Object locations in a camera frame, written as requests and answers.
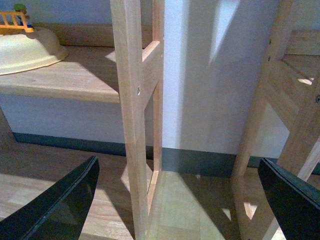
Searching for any small toy figure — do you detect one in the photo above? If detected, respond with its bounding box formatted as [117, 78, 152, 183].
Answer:
[13, 3, 33, 28]

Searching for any orange toy fence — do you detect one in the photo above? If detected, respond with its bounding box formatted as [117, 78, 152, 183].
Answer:
[0, 10, 34, 35]

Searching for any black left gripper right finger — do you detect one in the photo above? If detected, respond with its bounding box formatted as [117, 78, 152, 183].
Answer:
[258, 158, 320, 240]

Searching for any wooden shelf unit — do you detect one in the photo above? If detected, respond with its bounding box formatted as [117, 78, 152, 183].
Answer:
[0, 0, 165, 240]

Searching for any wooden chair frame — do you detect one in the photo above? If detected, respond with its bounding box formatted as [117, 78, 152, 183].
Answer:
[231, 0, 320, 240]

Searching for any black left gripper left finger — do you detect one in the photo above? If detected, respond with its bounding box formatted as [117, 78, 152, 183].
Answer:
[0, 156, 100, 240]

